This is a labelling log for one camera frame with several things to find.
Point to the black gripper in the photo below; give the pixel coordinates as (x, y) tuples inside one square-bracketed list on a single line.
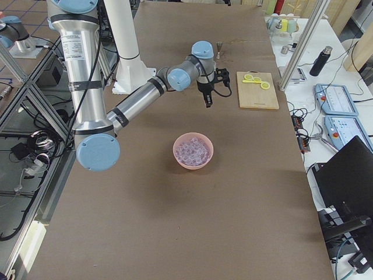
[(203, 87)]

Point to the steel cocktail jigger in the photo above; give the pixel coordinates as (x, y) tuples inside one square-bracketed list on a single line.
[(219, 45)]

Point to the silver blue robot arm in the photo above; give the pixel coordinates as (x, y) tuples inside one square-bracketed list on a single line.
[(94, 129)]

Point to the pink bowl of ice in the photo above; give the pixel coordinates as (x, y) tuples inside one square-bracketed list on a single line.
[(193, 150)]

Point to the bamboo cutting board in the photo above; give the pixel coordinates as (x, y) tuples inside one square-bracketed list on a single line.
[(252, 96)]

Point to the yellow lemon slice middle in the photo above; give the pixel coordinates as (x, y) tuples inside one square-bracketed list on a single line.
[(256, 79)]

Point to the yellow lemon slice near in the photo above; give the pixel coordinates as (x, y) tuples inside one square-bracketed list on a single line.
[(265, 85)]

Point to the small steel cup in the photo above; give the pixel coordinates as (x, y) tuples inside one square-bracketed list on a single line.
[(284, 50)]

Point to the yellow cup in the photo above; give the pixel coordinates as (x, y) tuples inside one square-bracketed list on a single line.
[(283, 24)]

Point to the black water bottle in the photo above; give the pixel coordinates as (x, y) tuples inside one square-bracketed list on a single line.
[(321, 61)]

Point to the blue teach pendant far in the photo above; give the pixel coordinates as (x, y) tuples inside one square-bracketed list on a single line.
[(335, 100)]

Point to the blue teach pendant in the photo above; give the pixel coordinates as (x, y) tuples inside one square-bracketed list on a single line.
[(342, 128), (335, 100)]

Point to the blue teach pendant near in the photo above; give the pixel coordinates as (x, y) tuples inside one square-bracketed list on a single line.
[(342, 128)]

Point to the black monitor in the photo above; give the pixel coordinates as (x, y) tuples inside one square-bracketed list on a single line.
[(345, 182)]

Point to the white camera post base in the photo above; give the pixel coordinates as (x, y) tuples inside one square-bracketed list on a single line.
[(131, 73)]

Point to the aluminium frame post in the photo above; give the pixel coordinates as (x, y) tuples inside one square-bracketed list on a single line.
[(308, 31)]

